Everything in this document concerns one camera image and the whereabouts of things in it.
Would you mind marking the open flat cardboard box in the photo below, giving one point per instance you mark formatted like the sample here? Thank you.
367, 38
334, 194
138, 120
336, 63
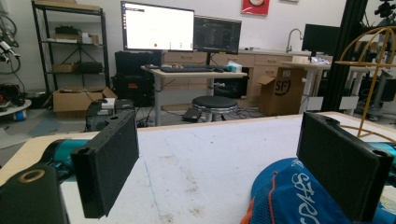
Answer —
77, 100

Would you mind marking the wooden cabinet counter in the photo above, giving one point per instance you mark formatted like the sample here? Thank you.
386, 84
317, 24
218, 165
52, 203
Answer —
249, 60

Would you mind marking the beige computer desk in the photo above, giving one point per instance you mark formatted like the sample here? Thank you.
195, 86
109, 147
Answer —
193, 75

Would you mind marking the black monitor by sink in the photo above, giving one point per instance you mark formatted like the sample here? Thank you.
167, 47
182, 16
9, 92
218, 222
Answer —
320, 39

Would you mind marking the bicycle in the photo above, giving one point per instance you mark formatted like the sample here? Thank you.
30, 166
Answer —
7, 46

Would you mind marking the tall printed cardboard box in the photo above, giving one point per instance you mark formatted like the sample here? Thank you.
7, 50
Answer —
280, 91

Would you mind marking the black round stool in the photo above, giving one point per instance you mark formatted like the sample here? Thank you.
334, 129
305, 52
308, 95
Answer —
214, 104

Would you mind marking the black metal shelf rack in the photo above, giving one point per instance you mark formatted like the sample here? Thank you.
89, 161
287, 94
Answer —
71, 43

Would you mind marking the bright white computer monitor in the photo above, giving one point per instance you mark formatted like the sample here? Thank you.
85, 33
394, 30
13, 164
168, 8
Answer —
158, 26

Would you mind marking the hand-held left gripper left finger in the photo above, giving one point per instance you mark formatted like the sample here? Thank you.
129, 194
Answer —
106, 161

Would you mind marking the stack of black cases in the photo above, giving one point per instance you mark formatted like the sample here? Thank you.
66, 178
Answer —
134, 74

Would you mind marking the small black floor box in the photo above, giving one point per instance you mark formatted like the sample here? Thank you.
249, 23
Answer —
191, 115

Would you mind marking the tissue box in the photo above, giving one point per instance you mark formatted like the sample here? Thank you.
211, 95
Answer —
234, 67

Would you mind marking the black machine on floor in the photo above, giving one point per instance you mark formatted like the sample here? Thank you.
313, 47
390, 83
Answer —
102, 115

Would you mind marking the blue mesh garment orange trim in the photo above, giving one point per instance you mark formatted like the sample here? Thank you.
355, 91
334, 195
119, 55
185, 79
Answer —
289, 199

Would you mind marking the black aluminium frame post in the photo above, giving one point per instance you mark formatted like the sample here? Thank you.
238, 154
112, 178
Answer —
342, 59

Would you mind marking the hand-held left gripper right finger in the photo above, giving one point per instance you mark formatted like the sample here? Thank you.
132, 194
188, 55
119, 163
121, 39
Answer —
342, 168

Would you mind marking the red wall poster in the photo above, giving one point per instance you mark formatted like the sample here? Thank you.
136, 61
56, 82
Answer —
255, 6

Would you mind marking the dark computer monitor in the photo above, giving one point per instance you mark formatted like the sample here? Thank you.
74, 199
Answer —
217, 34

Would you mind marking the metal sink faucet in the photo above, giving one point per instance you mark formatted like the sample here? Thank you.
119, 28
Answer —
292, 37

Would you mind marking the black keyboard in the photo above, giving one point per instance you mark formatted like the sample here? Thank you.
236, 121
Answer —
186, 69

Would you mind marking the black camera on stand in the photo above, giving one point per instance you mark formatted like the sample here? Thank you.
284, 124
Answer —
386, 8

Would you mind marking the white standing desk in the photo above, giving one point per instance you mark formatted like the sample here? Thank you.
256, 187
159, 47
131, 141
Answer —
308, 67

